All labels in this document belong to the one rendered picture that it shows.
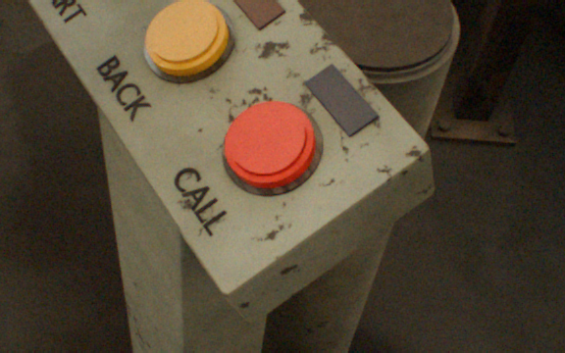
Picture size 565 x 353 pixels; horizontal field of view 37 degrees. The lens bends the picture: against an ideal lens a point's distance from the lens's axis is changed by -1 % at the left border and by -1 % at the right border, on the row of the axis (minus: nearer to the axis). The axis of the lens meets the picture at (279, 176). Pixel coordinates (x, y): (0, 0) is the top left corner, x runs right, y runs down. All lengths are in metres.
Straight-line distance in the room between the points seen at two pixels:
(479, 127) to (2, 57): 0.68
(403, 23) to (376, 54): 0.04
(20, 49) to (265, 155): 0.93
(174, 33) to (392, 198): 0.13
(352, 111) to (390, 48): 0.17
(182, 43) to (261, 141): 0.07
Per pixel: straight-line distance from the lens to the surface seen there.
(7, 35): 1.30
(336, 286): 0.75
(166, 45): 0.41
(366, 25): 0.55
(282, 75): 0.39
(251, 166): 0.36
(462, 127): 1.20
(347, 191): 0.36
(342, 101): 0.38
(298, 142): 0.36
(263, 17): 0.41
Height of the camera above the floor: 0.90
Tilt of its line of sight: 54 degrees down
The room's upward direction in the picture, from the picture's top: 8 degrees clockwise
